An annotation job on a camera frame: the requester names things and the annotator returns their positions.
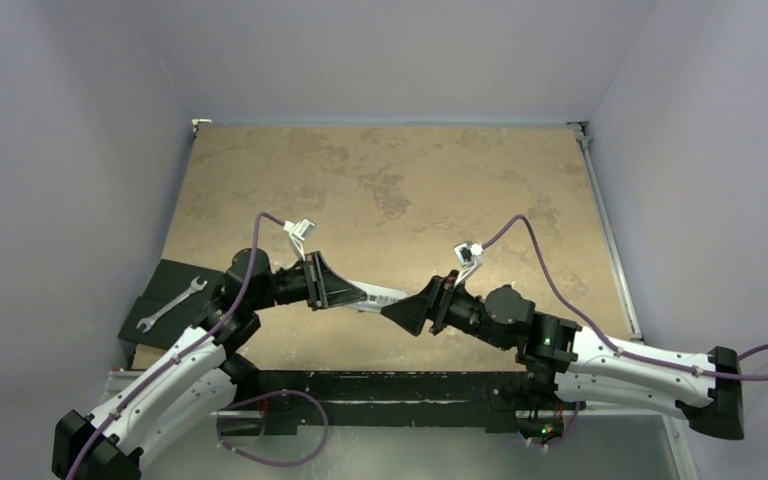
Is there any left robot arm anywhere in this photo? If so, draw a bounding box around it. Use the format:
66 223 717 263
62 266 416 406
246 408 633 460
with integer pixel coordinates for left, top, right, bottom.
52 248 371 479

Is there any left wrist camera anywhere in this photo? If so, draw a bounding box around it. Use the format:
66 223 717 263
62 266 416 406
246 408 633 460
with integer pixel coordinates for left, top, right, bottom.
283 218 316 261

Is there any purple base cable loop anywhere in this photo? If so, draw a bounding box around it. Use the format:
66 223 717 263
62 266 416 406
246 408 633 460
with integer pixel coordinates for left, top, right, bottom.
215 389 330 469

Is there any black foam block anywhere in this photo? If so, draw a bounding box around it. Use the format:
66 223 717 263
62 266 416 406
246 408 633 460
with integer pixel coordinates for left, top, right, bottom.
118 259 222 349

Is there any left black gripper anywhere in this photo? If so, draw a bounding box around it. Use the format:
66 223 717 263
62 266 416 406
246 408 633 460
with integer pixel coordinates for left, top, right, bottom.
250 250 366 311

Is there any white remote control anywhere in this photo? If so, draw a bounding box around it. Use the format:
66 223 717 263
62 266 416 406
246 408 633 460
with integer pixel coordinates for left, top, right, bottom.
345 280 409 313

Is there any silver open-end wrench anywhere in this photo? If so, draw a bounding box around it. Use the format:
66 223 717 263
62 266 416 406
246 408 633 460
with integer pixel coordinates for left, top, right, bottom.
136 276 208 333

